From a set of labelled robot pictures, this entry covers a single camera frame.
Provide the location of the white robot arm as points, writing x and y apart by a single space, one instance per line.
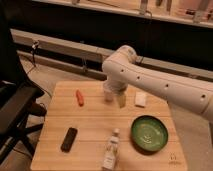
191 94

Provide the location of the wooden board table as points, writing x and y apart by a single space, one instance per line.
95 122

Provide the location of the green bowl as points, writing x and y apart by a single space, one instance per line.
149 133

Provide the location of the white sponge block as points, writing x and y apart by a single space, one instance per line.
140 99

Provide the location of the clear plastic bottle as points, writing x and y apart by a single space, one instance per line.
110 155

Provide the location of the black chair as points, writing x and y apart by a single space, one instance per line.
18 96

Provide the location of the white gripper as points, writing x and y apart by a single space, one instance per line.
119 89

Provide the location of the black remote control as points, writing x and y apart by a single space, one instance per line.
69 139

